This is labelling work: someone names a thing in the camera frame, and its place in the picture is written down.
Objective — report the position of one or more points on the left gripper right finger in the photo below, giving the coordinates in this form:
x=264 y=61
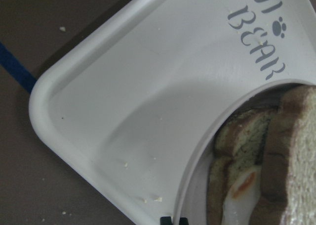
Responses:
x=183 y=221

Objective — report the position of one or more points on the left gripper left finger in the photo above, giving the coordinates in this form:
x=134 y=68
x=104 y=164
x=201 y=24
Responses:
x=165 y=220

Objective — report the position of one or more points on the white round plate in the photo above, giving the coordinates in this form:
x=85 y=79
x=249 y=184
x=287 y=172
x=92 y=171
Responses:
x=191 y=198

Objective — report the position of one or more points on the cream bear tray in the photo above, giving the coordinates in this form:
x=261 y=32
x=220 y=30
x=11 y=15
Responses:
x=127 y=107

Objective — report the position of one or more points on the fried egg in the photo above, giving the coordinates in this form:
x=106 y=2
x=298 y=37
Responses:
x=242 y=197

